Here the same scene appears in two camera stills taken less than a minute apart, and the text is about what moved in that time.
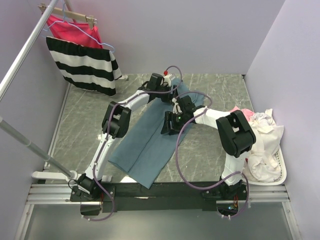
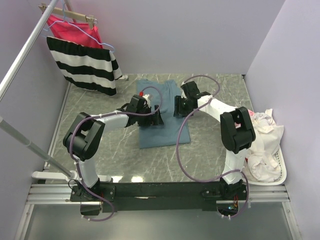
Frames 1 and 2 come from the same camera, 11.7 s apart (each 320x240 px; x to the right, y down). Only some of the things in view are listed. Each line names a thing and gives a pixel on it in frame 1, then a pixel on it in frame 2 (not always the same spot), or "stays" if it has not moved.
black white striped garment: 86,68 stays
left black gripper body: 166,97 to 148,119
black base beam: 118,197 stays
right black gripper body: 176,119 to 182,106
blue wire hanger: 64,20 stays
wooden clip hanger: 89,19 stays
